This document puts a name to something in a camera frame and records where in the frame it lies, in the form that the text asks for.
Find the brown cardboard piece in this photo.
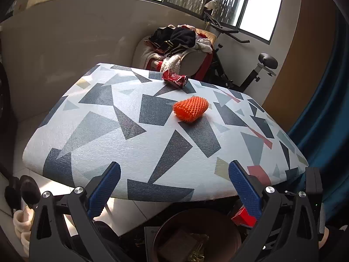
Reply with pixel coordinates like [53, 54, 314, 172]
[159, 231, 204, 258]

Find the window with patterned grille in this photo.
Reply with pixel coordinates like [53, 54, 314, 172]
[113, 0, 285, 44]

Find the black exercise bike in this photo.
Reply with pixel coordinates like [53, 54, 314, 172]
[203, 0, 279, 92]

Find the black garment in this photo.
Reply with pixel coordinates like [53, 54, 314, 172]
[150, 27, 196, 53]

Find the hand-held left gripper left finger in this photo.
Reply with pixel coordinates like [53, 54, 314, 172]
[29, 162, 121, 262]

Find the black round object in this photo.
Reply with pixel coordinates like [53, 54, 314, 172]
[20, 175, 41, 208]

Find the gold foil wrapper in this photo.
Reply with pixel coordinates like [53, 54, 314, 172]
[188, 241, 206, 262]

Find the white fleece blanket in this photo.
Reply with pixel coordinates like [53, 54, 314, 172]
[142, 37, 213, 74]

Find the red box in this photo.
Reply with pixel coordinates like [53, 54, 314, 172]
[231, 207, 257, 228]

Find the blue curtain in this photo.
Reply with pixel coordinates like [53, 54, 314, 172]
[287, 14, 349, 224]

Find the geometric patterned table cover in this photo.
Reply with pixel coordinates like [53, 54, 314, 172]
[23, 63, 308, 202]

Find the orange foam fruit net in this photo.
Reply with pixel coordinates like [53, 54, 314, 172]
[173, 95, 209, 122]

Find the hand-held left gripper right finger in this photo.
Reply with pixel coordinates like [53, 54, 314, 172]
[228, 160, 320, 262]

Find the crushed red can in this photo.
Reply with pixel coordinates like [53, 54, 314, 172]
[162, 69, 188, 88]

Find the beige armchair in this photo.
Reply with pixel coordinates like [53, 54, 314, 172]
[133, 27, 219, 81]

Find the brown round bin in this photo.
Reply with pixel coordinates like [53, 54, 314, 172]
[153, 208, 243, 262]

